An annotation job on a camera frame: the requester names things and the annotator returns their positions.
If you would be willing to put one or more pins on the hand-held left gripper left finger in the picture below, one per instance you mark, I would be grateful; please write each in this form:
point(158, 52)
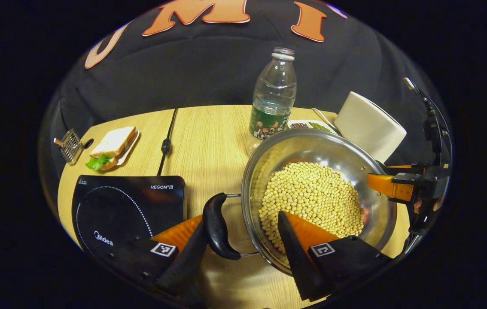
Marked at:
point(185, 262)

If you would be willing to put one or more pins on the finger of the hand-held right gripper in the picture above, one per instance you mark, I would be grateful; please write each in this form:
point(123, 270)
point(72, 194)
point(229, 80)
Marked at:
point(402, 168)
point(387, 186)

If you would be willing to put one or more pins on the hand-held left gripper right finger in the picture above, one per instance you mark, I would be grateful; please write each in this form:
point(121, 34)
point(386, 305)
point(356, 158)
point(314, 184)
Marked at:
point(297, 257)

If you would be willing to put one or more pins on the black induction cooktop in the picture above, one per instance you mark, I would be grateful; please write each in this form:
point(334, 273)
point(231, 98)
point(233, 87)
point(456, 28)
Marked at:
point(140, 201)

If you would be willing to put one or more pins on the white toaster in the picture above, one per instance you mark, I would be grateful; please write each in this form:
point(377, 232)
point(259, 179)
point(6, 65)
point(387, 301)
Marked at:
point(368, 124)

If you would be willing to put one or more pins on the pile of soybeans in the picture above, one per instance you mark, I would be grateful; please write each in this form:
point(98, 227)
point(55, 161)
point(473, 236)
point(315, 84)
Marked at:
point(312, 193)

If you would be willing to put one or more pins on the white divided bean dish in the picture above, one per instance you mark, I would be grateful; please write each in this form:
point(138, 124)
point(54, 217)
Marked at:
point(308, 125)

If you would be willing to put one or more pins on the white sandwich plate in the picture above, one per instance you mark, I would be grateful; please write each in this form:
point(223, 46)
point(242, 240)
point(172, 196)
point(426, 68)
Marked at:
point(131, 148)

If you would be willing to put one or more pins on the sandwich with lettuce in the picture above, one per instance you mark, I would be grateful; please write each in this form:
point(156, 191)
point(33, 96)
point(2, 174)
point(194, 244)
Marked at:
point(112, 143)

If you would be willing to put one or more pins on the clear plastic water bottle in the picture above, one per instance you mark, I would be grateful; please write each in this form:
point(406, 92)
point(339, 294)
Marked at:
point(274, 94)

